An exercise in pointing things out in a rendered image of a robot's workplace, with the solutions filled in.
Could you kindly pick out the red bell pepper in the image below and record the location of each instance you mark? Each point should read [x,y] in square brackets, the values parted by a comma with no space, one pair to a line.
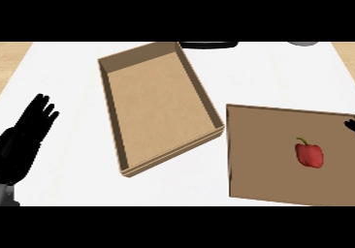
[310,155]

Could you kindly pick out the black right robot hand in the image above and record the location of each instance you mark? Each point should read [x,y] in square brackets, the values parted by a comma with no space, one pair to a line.
[353,126]

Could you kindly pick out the grey rounded object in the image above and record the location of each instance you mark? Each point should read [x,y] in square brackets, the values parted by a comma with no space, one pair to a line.
[304,43]

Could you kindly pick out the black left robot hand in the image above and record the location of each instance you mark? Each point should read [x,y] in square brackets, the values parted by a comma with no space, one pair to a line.
[21,142]

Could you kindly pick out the brown flat tray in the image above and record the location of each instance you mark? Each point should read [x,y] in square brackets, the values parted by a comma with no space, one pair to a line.
[291,155]

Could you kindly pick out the open cardboard box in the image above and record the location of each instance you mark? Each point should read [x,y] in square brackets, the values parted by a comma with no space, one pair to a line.
[159,108]

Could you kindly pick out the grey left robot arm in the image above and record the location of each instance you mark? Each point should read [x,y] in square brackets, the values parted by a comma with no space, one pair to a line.
[3,194]

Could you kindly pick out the black rounded object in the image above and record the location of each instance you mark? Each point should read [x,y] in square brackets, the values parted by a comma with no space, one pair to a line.
[209,44]

